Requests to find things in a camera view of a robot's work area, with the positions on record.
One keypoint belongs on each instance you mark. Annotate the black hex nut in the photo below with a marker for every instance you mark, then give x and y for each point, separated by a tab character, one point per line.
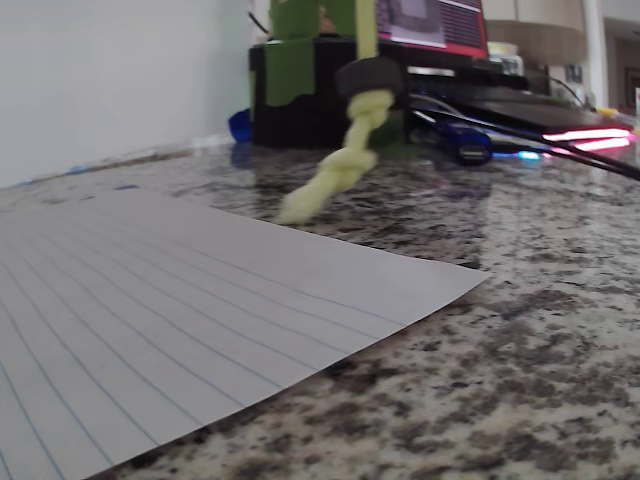
370	75

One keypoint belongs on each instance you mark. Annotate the blue plastic piece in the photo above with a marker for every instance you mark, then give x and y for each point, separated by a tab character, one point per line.
240	125

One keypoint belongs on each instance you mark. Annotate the blue usb hub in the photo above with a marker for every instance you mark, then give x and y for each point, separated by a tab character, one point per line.
470	150

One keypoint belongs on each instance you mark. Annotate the lined white paper sheet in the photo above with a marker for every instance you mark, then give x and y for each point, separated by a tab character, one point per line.
150	325

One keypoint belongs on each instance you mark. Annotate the blue tape piece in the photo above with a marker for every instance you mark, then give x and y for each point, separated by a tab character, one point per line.
126	187

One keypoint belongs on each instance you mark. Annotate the black laptop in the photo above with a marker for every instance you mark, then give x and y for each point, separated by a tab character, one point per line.
525	112

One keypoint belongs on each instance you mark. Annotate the white backdrop board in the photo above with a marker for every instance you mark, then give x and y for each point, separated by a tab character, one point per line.
100	75

